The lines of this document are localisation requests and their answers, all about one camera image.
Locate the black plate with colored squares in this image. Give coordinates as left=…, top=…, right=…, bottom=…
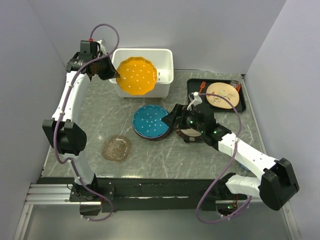
left=173, top=125, right=203, bottom=143

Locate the clear glass cup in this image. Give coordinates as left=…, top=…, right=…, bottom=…
left=230, top=79, right=240, bottom=88

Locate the blue patterned small plate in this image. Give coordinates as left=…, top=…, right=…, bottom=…
left=237, top=162, right=250, bottom=171

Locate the orange plastic spoon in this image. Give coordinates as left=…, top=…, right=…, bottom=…
left=235, top=83, right=241, bottom=92

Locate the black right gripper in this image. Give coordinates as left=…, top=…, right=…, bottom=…
left=161, top=103, right=205, bottom=134

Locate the dark blue brown-rimmed plate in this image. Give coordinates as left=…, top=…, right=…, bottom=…
left=132, top=119, right=172, bottom=141

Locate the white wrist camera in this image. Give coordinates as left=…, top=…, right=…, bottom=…
left=187, top=91, right=203, bottom=111
left=96, top=39, right=107, bottom=55

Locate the orange polka dot plate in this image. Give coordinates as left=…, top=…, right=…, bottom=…
left=116, top=56, right=158, bottom=96

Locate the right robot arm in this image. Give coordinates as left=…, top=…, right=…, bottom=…
left=161, top=103, right=300, bottom=211

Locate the white plastic bin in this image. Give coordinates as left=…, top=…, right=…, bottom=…
left=110, top=48, right=174, bottom=98

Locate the pink glass dish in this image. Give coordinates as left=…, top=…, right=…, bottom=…
left=101, top=135, right=131, bottom=162

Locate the blue polka dot plate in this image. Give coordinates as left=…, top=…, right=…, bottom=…
left=132, top=104, right=170, bottom=139

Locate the beige bird plate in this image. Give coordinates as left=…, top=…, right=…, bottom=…
left=206, top=82, right=240, bottom=110

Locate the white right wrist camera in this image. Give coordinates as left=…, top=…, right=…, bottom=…
left=187, top=91, right=203, bottom=111

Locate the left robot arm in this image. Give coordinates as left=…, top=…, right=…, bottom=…
left=42, top=39, right=119, bottom=201

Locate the aluminium frame rail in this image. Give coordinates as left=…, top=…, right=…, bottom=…
left=24, top=184, right=100, bottom=206

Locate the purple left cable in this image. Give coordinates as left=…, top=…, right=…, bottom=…
left=53, top=23, right=120, bottom=223

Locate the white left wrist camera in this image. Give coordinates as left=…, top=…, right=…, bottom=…
left=96, top=39, right=107, bottom=55

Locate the orange plastic fork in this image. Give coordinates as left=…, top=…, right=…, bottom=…
left=199, top=81, right=206, bottom=93

